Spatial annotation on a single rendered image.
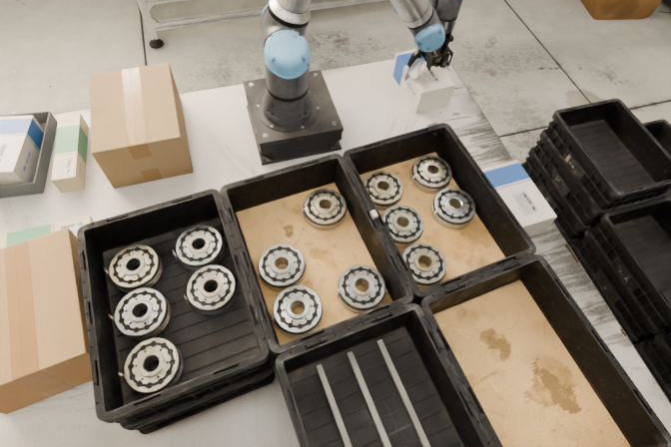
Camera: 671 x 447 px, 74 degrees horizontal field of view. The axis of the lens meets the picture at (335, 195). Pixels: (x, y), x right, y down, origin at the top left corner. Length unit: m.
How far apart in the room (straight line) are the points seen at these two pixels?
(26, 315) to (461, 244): 0.95
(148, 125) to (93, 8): 2.16
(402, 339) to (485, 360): 0.17
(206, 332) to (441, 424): 0.50
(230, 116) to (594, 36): 2.64
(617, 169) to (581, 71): 1.32
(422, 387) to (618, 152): 1.35
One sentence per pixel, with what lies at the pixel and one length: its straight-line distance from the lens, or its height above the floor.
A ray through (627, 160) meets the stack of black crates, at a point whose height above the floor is 0.49.
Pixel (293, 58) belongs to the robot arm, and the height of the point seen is 1.02.
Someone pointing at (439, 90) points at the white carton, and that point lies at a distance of 1.51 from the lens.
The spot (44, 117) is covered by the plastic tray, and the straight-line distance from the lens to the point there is 1.63.
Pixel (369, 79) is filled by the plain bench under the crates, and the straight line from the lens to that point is 1.62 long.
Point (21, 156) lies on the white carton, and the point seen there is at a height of 0.78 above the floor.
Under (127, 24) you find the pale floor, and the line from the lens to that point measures 3.20.
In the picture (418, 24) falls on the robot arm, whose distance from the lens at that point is 1.20.
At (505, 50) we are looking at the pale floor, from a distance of 3.13.
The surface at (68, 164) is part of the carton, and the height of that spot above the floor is 0.76.
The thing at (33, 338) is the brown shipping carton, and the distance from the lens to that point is 1.09.
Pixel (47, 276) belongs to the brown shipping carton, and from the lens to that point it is 1.13.
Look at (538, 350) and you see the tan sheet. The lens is 1.08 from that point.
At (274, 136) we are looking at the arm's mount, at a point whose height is 0.80.
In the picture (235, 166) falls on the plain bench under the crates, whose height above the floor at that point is 0.70.
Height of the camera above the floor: 1.77
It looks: 56 degrees down
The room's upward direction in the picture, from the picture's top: 5 degrees clockwise
